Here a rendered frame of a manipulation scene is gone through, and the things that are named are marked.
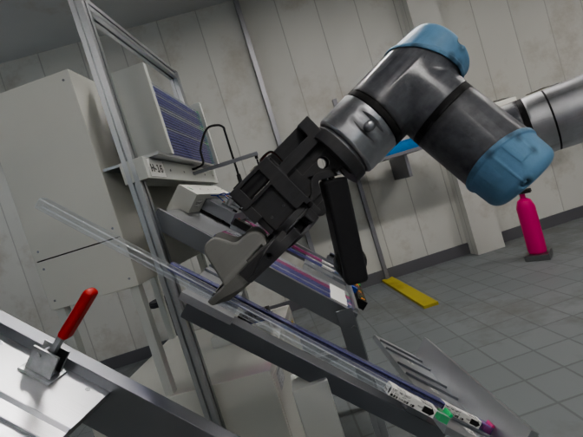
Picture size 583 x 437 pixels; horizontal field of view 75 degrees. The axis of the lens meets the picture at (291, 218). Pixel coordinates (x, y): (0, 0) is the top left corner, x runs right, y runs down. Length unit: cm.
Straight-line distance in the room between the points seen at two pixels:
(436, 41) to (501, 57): 452
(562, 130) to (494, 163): 15
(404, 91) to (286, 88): 374
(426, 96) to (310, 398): 48
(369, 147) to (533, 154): 14
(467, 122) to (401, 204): 380
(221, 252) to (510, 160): 28
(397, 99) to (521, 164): 13
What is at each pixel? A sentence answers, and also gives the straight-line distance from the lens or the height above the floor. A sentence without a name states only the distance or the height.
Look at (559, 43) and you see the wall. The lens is 535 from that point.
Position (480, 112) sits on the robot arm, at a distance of 40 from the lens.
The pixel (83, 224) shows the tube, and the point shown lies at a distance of 44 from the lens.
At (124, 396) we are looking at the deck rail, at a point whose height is 96.
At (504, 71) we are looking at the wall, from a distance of 491.
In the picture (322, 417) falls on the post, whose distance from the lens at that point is 69.
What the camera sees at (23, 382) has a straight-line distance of 49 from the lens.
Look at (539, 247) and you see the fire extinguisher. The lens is 387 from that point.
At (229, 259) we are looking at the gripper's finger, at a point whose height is 108.
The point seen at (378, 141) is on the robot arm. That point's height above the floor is 115.
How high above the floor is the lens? 112
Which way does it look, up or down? 3 degrees down
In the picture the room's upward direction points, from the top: 17 degrees counter-clockwise
